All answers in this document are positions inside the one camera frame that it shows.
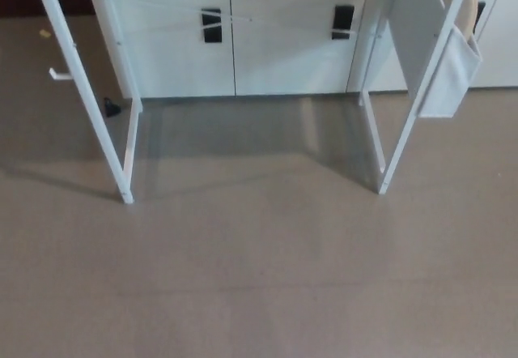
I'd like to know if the white desk with metal frame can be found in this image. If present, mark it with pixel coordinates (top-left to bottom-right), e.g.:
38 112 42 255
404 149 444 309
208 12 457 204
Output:
22 0 471 206

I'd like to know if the white fabric hanging pouch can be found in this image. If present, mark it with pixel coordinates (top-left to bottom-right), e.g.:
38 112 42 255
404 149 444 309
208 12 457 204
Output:
416 24 484 120

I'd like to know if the black cabinet door handle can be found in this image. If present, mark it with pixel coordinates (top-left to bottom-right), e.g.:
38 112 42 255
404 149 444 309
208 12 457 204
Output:
475 0 487 37
331 4 355 40
201 6 225 45

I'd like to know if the white cabinet with doors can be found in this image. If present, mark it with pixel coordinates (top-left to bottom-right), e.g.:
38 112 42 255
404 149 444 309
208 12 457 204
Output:
105 0 518 99

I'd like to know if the black floor door stop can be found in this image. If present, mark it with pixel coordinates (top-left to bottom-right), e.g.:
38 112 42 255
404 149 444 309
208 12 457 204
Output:
102 97 123 118

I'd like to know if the beige object in pouch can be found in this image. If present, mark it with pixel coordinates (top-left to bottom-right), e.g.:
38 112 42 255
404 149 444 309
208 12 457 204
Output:
454 0 481 45

